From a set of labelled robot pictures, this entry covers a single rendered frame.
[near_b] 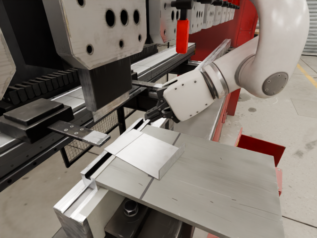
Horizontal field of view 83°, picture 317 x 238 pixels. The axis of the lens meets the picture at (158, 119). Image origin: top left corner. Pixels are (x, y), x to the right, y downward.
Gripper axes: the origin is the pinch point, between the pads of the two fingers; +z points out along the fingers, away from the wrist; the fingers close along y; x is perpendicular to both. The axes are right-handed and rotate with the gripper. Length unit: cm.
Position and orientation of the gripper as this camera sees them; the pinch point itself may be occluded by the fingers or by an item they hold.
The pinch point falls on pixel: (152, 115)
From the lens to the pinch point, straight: 46.1
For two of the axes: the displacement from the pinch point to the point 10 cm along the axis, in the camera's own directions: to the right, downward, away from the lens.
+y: -5.0, -7.2, -4.8
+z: -8.6, 4.7, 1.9
